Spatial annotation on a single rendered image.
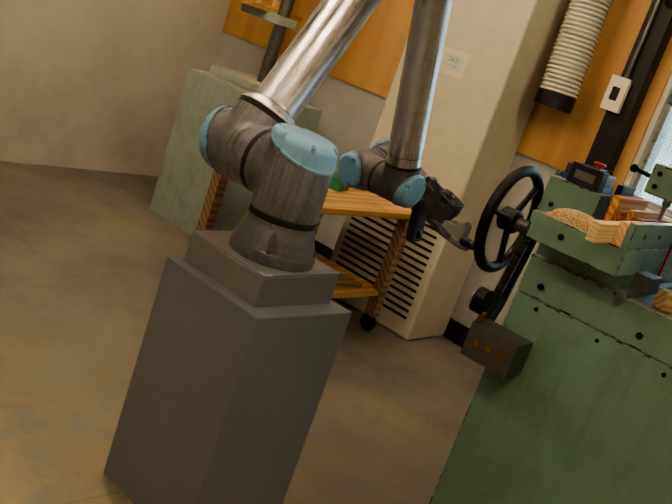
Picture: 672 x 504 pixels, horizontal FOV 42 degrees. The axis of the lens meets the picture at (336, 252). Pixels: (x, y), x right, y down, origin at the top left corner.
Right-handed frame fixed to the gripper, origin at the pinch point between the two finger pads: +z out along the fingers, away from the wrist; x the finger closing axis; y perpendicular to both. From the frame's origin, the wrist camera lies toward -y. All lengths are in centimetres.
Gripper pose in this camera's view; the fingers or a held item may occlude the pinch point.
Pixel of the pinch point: (462, 248)
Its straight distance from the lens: 223.9
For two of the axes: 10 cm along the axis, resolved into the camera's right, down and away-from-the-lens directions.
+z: 5.8, 7.0, -4.2
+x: 5.9, -0.1, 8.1
